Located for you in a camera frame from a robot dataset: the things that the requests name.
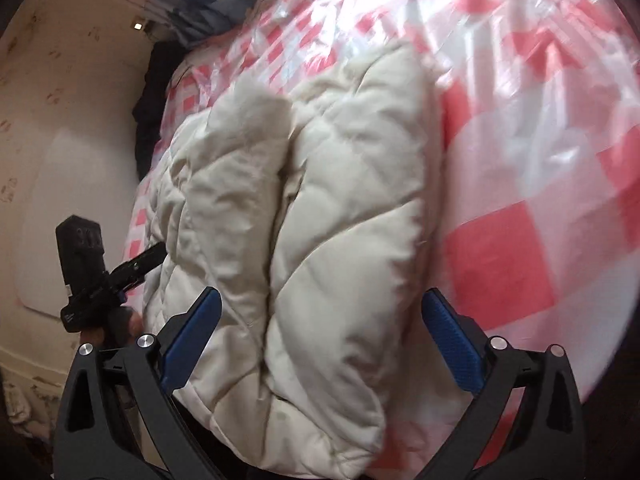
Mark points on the pink checkered bed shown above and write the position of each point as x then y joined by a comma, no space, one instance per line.
525,160

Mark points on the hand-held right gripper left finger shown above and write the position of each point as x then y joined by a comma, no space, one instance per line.
192,345

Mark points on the black clothing pile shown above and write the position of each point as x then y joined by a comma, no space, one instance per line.
150,110

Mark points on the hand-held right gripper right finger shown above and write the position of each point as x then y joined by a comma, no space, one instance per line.
452,345

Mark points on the person's left hand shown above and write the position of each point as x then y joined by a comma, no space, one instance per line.
135,321

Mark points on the dark clothes pile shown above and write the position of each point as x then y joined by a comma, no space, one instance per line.
200,15

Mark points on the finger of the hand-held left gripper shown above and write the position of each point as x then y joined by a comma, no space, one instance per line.
145,260

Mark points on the beige quilted coat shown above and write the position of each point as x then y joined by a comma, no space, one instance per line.
340,210

